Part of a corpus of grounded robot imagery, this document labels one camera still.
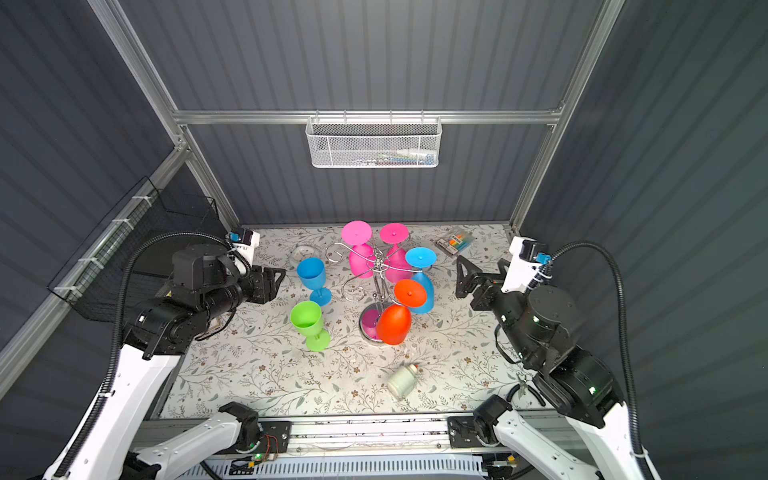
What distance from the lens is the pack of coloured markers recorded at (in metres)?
1.14

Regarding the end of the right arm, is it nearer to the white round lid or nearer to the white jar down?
the white jar down

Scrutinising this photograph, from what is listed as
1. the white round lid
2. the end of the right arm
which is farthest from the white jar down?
the white round lid

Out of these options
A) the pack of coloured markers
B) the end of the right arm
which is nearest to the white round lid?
the pack of coloured markers

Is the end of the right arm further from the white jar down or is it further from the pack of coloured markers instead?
the pack of coloured markers

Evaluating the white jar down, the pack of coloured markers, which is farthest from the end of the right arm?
the pack of coloured markers

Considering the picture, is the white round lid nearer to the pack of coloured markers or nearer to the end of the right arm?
the pack of coloured markers
